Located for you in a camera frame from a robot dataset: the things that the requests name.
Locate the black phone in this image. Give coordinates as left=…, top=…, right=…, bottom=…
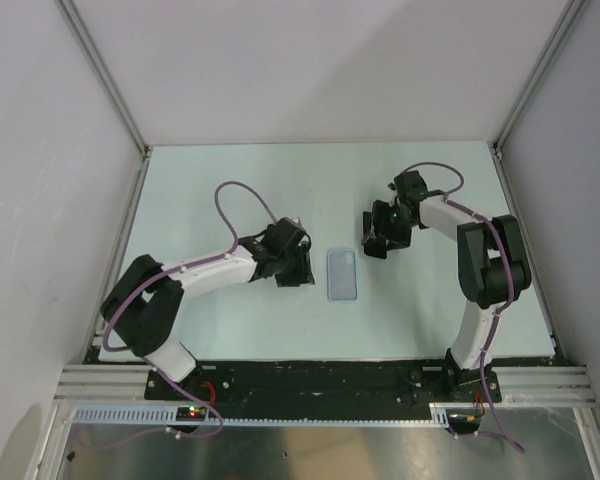
left=362, top=236, right=394, bottom=259

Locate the left aluminium corner post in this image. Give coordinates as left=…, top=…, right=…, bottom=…
left=54, top=0, right=149, bottom=159

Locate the clear blue phone case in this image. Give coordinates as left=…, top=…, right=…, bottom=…
left=327, top=249, right=358, bottom=302

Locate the white slotted cable duct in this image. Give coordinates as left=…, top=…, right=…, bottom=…
left=67, top=402, right=454, bottom=429

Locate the aluminium corner post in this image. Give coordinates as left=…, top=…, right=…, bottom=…
left=54, top=0, right=149, bottom=159
left=491, top=0, right=590, bottom=159

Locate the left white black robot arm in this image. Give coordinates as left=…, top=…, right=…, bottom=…
left=100, top=217, right=314, bottom=399

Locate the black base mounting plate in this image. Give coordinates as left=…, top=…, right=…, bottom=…
left=144, top=360, right=502, bottom=421

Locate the purple cable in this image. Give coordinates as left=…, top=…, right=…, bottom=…
left=392, top=160, right=526, bottom=454
left=72, top=180, right=311, bottom=454

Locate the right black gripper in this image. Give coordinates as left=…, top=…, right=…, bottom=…
left=364, top=201, right=416, bottom=252

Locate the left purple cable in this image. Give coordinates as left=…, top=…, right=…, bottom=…
left=72, top=180, right=311, bottom=454

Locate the aluminium frame rail front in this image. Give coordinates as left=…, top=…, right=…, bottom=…
left=53, top=365, right=597, bottom=408

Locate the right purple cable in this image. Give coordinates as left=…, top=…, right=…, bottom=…
left=392, top=160, right=526, bottom=454

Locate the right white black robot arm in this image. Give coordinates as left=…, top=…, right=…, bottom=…
left=361, top=167, right=532, bottom=401

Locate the right aluminium corner post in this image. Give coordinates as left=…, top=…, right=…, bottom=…
left=491, top=0, right=590, bottom=159

